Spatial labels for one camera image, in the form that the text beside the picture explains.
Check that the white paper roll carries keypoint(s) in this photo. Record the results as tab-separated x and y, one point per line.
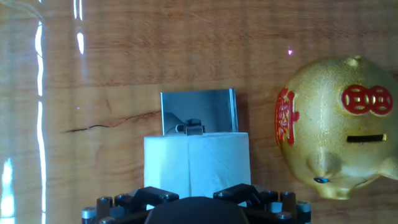
199	161

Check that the mirror steel roll holder shelf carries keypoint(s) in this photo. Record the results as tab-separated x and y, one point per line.
199	105

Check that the golden piggy bank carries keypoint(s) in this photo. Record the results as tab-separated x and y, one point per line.
335	140

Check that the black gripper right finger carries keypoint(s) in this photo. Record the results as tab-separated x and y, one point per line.
264	202

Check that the wooden board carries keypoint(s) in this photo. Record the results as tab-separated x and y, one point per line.
124	46

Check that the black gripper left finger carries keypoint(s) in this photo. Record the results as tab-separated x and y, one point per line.
146	199

